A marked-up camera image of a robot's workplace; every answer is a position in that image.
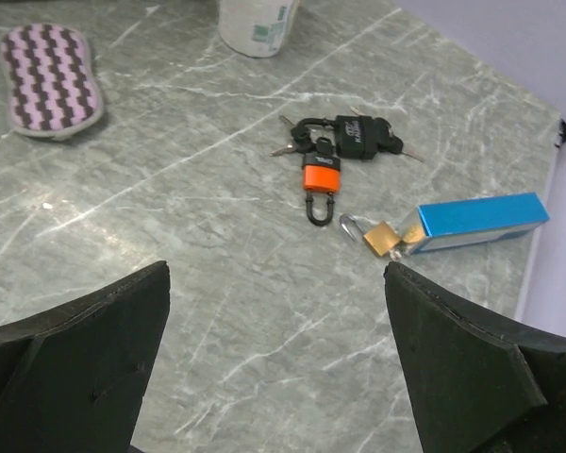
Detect white toilet paper roll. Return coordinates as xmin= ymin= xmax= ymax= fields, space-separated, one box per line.
xmin=218 ymin=0 xmax=300 ymax=59

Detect orange black padlock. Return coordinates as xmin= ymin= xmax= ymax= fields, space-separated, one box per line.
xmin=302 ymin=152 xmax=341 ymax=227

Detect pink striped sponge pad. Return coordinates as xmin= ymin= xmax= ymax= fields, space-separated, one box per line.
xmin=0 ymin=23 xmax=105 ymax=141

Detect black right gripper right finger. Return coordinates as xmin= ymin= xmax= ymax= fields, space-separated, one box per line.
xmin=384 ymin=262 xmax=566 ymax=452

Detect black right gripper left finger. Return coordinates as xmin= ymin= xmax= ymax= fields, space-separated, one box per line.
xmin=0 ymin=260 xmax=171 ymax=452

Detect blue silver box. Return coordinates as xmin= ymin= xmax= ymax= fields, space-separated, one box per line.
xmin=397 ymin=193 xmax=549 ymax=254

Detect black padlock with keys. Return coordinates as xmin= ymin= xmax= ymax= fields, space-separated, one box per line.
xmin=271 ymin=109 xmax=425 ymax=163

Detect silver keys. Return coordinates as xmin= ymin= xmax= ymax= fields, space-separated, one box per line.
xmin=389 ymin=223 xmax=425 ymax=260

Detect brass padlock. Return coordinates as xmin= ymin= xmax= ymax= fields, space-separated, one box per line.
xmin=339 ymin=214 xmax=401 ymax=260

